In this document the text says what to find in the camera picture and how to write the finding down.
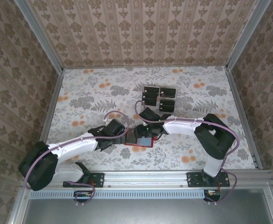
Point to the red leather card holder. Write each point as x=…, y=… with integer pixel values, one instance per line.
x=144, y=142

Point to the black credit card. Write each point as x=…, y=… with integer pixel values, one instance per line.
x=150, y=102
x=167, y=108
x=151, y=89
x=168, y=92
x=131, y=137
x=150, y=95
x=168, y=103

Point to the clear acrylic card rack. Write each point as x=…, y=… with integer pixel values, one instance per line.
x=159, y=99

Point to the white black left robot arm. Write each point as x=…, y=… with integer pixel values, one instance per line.
x=75, y=144

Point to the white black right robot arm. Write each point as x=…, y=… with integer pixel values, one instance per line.
x=178, y=127

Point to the floral patterned table cover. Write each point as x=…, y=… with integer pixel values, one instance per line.
x=174, y=158

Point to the grey metal sheet panel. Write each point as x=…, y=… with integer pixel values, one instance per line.
x=145, y=212

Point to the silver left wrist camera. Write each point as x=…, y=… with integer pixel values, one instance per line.
x=105, y=119

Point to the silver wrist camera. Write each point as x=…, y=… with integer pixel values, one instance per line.
x=138, y=116
x=105, y=119

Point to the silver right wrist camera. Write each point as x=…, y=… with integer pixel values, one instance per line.
x=138, y=116

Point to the aluminium frame rail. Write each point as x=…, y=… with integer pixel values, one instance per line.
x=145, y=179

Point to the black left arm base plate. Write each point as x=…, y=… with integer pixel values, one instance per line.
x=96, y=179

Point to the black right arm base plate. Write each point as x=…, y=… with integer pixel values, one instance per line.
x=193, y=179

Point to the aluminium table side rail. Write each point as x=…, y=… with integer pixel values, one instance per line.
x=239, y=105
x=50, y=105

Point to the aluminium corner post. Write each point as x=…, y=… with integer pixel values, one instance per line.
x=246, y=32
x=39, y=37

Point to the aluminium lower frame bar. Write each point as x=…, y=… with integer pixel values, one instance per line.
x=17, y=205
x=270, y=205

